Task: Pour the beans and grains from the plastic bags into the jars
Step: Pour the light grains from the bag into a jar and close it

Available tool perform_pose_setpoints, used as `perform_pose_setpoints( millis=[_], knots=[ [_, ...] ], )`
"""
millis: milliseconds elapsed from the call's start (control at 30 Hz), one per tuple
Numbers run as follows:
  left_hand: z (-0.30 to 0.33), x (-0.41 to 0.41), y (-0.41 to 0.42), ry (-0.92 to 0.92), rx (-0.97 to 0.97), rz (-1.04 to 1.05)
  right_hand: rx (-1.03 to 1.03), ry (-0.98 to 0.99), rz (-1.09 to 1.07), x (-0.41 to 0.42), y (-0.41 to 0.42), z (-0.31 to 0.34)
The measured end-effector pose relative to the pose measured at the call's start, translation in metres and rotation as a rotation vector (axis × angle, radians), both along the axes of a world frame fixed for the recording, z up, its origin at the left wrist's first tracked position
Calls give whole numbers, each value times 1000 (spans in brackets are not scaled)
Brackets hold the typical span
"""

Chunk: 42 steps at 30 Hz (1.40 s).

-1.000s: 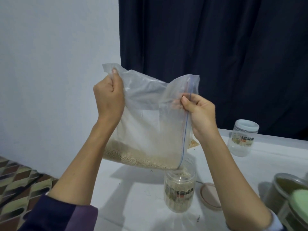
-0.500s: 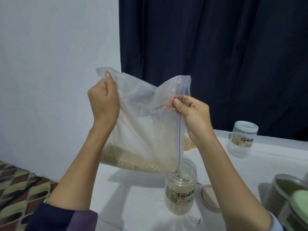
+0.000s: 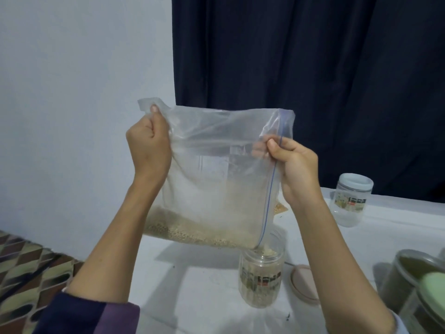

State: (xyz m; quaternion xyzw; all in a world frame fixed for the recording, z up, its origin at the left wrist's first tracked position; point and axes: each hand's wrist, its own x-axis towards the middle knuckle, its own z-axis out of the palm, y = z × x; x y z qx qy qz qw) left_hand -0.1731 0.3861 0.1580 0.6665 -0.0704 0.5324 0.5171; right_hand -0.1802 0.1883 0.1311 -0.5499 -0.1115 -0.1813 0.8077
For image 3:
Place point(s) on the transparent jar blue lid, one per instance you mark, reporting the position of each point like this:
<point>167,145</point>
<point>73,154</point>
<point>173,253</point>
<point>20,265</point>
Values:
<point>352,198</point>

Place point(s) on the person's right hand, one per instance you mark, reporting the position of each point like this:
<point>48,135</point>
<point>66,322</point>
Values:
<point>300,170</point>

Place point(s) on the dark navy curtain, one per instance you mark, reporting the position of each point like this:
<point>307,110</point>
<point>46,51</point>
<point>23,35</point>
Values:
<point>313,73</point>

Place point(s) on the pink round lid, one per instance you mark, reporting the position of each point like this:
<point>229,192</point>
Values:
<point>306,283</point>

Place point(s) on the person's left hand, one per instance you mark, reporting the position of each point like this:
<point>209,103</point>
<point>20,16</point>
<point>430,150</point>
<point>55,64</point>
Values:
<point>149,146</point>

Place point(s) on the person's right forearm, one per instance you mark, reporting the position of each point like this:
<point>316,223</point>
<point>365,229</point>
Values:
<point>344,274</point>

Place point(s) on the transparent jar pink lid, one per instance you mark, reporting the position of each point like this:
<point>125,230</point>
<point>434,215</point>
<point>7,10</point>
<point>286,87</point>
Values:
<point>261,278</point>

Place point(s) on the transparent jar green lid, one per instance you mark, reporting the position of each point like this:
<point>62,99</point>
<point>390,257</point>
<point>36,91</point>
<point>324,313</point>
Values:
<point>421,316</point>

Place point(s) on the person's left forearm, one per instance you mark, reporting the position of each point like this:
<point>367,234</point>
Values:
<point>111,247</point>

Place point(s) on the clear bag with cream grains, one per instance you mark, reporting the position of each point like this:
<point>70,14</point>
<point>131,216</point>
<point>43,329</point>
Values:
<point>222,177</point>

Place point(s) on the pile of green beans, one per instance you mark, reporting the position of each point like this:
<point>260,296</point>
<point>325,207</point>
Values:
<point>421,266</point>

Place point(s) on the zip bag of corn kernels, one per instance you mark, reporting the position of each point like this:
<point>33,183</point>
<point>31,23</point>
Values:
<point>280,206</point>

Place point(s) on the green round lid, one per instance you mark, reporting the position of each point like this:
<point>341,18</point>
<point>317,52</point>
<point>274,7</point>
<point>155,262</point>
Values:
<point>434,295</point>

